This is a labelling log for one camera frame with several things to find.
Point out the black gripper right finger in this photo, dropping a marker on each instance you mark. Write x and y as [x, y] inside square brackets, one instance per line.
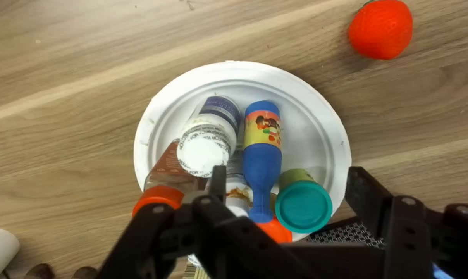
[372, 202]

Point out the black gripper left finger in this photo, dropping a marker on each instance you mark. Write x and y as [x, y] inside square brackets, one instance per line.
[217, 183]

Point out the orange lid spice jar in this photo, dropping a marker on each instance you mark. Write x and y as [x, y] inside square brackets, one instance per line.
[167, 183]

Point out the white bottle grey label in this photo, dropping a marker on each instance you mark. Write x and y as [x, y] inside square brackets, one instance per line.
[209, 137]

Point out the blue cap small bottle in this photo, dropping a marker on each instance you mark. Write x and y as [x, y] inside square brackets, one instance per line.
[262, 155]

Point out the teal lid dough tub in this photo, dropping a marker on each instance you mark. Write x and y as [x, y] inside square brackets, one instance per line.
[302, 202]

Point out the white bottle green label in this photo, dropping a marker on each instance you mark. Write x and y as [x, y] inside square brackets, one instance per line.
[239, 196]

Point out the orange lid dough tub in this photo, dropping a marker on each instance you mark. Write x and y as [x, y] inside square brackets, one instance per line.
[276, 231]

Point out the white round plate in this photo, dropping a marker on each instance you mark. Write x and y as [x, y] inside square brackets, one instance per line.
[313, 135]

